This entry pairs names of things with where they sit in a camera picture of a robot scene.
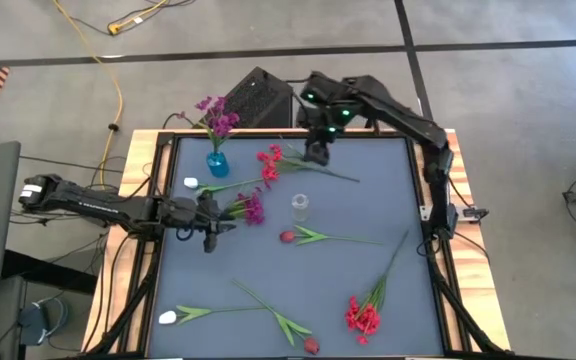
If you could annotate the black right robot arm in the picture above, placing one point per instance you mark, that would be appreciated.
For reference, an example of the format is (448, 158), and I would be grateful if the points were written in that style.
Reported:
(398, 112)

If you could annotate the clear glass vase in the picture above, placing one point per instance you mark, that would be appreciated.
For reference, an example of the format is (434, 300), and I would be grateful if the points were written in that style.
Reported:
(300, 207)

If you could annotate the black floor bar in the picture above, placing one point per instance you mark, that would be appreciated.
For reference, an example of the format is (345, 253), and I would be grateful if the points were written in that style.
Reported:
(48, 272)

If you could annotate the blue glass vase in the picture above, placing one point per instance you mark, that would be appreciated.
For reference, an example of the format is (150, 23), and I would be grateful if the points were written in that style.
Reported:
(217, 165)

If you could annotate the silver metal bracket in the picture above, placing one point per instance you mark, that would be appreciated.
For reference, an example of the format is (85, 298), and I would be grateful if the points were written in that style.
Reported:
(424, 212)

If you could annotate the black aluminium table frame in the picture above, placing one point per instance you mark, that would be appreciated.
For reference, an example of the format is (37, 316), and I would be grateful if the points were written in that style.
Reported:
(268, 134)

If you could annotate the purple flower bunch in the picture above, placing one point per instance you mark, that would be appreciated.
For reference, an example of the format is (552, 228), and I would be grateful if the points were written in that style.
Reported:
(223, 122)
(254, 209)

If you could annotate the black perforated computer case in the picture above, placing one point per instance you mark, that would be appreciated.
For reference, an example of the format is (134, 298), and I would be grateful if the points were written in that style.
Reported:
(263, 100)

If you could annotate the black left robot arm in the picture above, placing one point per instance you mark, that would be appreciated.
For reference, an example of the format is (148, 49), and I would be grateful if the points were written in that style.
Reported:
(93, 205)

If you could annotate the dark red artificial tulip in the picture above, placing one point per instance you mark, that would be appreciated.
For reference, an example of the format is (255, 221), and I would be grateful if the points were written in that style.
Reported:
(311, 346)
(287, 236)

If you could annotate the white artificial tulip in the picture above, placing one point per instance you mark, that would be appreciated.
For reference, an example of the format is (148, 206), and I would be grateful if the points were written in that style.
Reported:
(191, 183)
(167, 317)

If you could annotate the blue-grey table mat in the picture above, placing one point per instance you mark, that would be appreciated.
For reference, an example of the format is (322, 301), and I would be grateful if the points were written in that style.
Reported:
(268, 260)

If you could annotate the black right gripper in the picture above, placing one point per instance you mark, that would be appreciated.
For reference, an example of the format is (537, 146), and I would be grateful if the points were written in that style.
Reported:
(324, 134)

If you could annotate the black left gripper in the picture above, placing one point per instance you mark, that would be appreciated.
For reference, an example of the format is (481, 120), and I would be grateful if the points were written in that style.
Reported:
(209, 220)

